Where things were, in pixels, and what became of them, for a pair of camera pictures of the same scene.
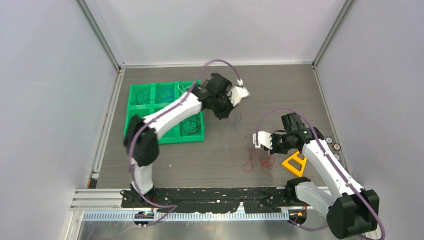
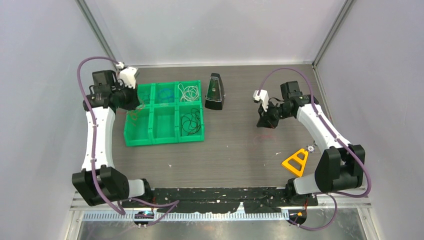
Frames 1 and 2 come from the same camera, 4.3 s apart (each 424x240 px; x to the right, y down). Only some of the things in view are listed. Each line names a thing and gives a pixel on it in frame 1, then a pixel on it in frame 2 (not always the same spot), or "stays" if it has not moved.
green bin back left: (142, 95) stays
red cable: (268, 162) -> (134, 115)
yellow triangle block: (295, 157) stays
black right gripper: (274, 149) -> (265, 120)
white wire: (184, 86) stays
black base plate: (255, 199) stays
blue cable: (164, 94) stays
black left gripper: (224, 114) -> (134, 101)
